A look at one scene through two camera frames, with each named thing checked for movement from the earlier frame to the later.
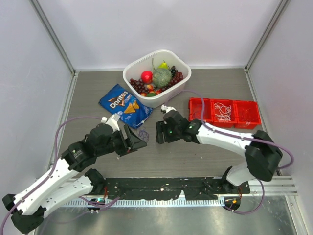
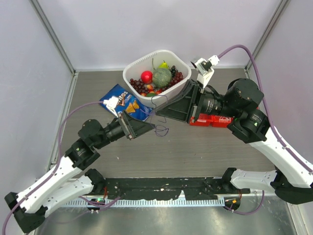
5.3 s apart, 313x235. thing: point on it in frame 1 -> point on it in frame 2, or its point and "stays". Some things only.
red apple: x=146 y=77 stays
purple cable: x=145 y=135 -> x=153 y=113
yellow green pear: x=164 y=65 stays
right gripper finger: x=160 y=138 -> x=178 y=107
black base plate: x=169 y=188 stays
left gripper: x=136 y=142 -> x=136 y=127
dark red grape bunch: x=139 y=85 stays
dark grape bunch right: x=176 y=77 stays
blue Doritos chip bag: x=132 y=111 stays
